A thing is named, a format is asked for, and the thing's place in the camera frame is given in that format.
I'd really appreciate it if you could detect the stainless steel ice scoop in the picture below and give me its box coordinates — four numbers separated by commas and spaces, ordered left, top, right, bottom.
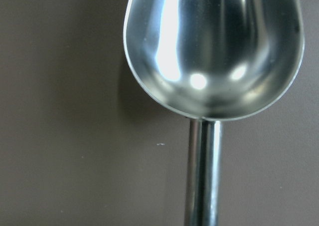
123, 0, 305, 226

